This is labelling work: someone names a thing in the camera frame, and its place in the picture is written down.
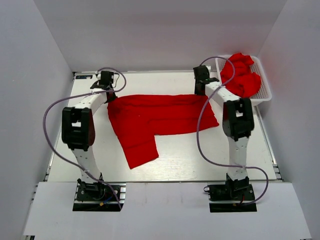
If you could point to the red t shirt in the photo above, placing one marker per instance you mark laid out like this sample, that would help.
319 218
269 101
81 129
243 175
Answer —
138 119

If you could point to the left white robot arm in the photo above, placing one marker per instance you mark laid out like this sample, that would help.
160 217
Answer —
78 130

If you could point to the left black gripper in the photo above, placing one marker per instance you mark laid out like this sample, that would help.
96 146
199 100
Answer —
112 98

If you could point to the red t shirts pile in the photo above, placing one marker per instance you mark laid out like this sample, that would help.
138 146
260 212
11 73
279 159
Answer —
245 83

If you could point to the blue table label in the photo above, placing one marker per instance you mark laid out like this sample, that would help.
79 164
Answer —
84 77

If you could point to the white plastic basket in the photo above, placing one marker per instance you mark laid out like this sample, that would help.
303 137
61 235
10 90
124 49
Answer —
225 71

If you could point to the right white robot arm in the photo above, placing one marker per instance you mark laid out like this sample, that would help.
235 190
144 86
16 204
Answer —
237 124

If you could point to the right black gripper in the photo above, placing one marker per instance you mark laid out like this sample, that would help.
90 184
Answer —
197 91

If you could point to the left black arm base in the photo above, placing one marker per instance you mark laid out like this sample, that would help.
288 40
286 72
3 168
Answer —
98 197

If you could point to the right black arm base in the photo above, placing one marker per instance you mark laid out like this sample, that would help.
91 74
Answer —
223 199

